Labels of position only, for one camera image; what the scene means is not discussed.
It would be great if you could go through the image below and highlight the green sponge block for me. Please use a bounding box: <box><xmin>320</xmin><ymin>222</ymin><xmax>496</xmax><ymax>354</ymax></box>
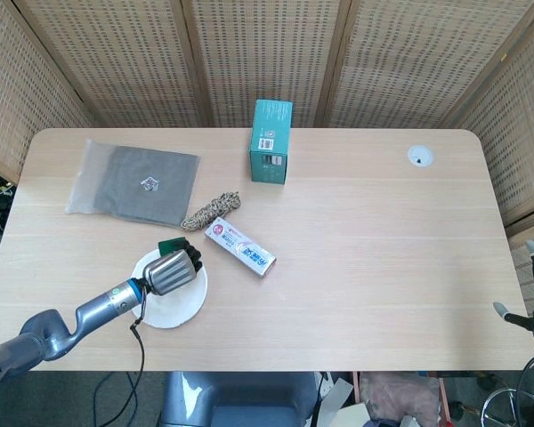
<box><xmin>158</xmin><ymin>238</ymin><xmax>190</xmax><ymax>257</ymax></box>

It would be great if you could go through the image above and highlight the braided rope bundle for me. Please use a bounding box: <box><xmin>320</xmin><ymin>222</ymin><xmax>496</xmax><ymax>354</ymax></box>
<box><xmin>180</xmin><ymin>190</ymin><xmax>244</xmax><ymax>233</ymax></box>

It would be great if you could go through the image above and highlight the woven bamboo folding screen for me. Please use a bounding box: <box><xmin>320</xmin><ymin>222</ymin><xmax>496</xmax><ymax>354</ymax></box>
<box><xmin>0</xmin><ymin>0</ymin><xmax>534</xmax><ymax>237</ymax></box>

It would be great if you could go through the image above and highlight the cardboard piece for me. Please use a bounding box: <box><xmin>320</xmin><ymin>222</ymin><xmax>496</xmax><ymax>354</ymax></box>
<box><xmin>311</xmin><ymin>377</ymin><xmax>370</xmax><ymax>427</ymax></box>

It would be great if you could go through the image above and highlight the grey cloth in clear bag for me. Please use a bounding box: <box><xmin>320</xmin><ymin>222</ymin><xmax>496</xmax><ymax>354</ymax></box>
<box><xmin>65</xmin><ymin>138</ymin><xmax>201</xmax><ymax>229</ymax></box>

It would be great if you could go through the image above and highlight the grey robot torso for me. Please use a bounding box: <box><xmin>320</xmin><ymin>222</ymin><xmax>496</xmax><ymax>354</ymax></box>
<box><xmin>159</xmin><ymin>371</ymin><xmax>318</xmax><ymax>427</ymax></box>

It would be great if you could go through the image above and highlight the white table cable grommet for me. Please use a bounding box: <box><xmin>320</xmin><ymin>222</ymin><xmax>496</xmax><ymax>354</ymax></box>
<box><xmin>406</xmin><ymin>144</ymin><xmax>435</xmax><ymax>168</ymax></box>

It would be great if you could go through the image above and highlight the white stained plate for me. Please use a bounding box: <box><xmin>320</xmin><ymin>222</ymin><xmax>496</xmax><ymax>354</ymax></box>
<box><xmin>131</xmin><ymin>248</ymin><xmax>209</xmax><ymax>329</ymax></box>

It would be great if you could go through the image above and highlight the teal cardboard box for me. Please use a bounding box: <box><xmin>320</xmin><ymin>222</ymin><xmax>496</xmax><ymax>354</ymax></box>
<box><xmin>248</xmin><ymin>99</ymin><xmax>294</xmax><ymax>185</ymax></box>

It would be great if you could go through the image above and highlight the chrome stool base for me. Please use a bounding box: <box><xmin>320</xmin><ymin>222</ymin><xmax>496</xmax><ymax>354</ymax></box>
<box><xmin>480</xmin><ymin>386</ymin><xmax>534</xmax><ymax>427</ymax></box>

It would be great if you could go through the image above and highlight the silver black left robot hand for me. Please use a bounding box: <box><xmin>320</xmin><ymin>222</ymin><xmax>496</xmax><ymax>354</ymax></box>
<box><xmin>142</xmin><ymin>242</ymin><xmax>205</xmax><ymax>297</ymax></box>

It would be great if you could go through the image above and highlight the white pink toothpaste box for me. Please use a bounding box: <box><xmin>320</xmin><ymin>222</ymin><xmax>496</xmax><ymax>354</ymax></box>
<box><xmin>204</xmin><ymin>217</ymin><xmax>278</xmax><ymax>280</ymax></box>

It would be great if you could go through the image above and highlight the pink plastic bag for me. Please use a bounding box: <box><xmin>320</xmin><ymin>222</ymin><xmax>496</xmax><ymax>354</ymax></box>
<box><xmin>360</xmin><ymin>372</ymin><xmax>446</xmax><ymax>423</ymax></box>

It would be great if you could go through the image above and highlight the black cable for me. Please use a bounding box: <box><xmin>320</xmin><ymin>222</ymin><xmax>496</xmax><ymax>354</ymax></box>
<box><xmin>91</xmin><ymin>288</ymin><xmax>155</xmax><ymax>427</ymax></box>

